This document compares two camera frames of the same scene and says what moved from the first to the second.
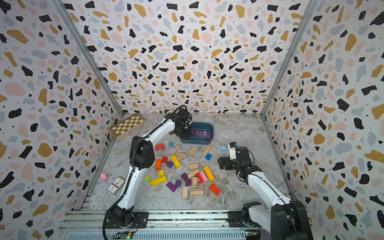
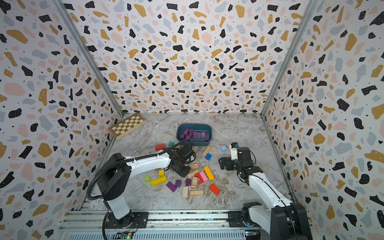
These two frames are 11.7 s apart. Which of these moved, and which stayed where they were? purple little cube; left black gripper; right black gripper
Moved: left black gripper
Stayed: purple little cube; right black gripper
